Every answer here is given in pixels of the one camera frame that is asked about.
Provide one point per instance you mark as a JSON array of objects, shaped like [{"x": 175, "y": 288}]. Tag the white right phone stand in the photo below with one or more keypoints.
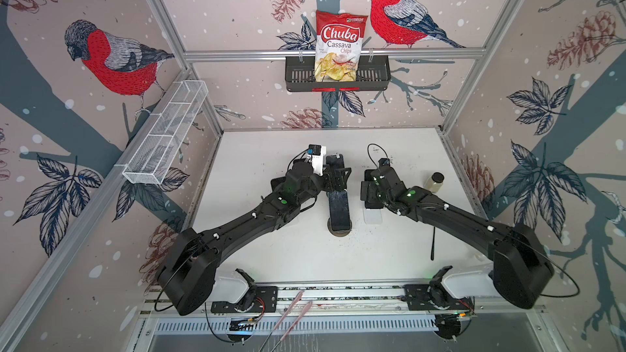
[{"x": 372, "y": 217}]

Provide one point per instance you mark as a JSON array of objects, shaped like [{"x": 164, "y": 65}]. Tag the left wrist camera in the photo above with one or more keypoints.
[{"x": 315, "y": 155}]

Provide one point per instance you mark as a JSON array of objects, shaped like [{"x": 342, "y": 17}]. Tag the round wooden phone stand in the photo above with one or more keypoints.
[{"x": 338, "y": 232}]

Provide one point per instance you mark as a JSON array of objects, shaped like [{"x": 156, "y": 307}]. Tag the red cassava chips bag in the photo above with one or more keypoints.
[{"x": 339, "y": 40}]

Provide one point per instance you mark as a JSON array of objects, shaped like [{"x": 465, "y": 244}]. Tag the white wire mesh basket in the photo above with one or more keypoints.
[{"x": 156, "y": 154}]

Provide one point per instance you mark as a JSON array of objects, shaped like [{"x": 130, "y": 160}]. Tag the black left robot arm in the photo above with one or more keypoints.
[{"x": 187, "y": 273}]

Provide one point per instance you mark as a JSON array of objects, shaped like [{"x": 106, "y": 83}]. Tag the black phone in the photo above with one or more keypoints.
[
  {"x": 371, "y": 193},
  {"x": 335, "y": 161}
]

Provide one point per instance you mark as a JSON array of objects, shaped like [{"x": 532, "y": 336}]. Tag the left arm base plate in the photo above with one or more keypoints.
[{"x": 257, "y": 300}]

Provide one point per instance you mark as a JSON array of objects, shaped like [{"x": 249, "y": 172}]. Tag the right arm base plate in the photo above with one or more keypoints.
[{"x": 429, "y": 298}]

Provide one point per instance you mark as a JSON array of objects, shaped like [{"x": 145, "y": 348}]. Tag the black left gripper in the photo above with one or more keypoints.
[{"x": 339, "y": 184}]

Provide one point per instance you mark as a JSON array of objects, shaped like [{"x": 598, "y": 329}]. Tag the small glass jar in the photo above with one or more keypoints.
[{"x": 434, "y": 182}]

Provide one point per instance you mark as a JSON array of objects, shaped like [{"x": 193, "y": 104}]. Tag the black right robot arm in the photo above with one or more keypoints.
[{"x": 521, "y": 267}]

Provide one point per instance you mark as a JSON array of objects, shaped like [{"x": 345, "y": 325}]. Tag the green phone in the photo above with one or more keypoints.
[{"x": 339, "y": 209}]

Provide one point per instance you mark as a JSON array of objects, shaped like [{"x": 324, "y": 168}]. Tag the black wall basket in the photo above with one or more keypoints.
[{"x": 372, "y": 73}]

